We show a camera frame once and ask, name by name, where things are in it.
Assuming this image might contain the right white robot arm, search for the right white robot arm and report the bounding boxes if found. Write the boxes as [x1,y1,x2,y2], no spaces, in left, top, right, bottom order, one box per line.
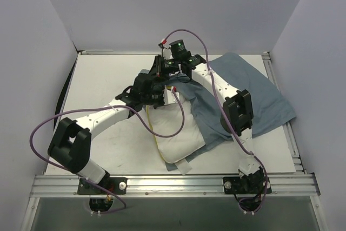
[149,39,269,194]

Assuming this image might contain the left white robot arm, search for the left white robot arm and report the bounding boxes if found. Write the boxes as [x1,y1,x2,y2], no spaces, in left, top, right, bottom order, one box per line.
[48,72,165,194]

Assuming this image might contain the blue-grey pillowcase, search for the blue-grey pillowcase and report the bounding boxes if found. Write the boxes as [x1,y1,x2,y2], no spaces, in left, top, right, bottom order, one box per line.
[140,51,297,173]

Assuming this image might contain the white pillow yellow edge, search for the white pillow yellow edge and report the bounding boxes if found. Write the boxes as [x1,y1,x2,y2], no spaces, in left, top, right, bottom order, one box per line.
[145,93,205,175]

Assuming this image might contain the back aluminium rail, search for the back aluminium rail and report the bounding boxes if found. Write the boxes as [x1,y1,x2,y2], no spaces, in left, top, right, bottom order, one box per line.
[78,50,114,55]

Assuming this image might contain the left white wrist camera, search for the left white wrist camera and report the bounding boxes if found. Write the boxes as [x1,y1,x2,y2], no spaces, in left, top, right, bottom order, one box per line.
[163,85,180,105]

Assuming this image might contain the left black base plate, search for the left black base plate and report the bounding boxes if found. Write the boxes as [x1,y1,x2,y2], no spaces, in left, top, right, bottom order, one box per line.
[77,173,128,195]

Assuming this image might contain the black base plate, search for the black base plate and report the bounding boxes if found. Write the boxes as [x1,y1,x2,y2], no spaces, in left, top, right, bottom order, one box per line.
[77,173,128,195]
[223,172,265,195]

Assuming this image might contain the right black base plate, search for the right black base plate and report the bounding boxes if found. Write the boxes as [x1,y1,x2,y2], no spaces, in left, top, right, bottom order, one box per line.
[223,172,265,195]

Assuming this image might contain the front aluminium rail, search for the front aluminium rail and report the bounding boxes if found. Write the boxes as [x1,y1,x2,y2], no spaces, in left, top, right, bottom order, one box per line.
[30,174,320,199]

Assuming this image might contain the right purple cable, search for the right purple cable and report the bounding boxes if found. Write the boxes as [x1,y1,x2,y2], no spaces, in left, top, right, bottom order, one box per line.
[157,28,271,213]

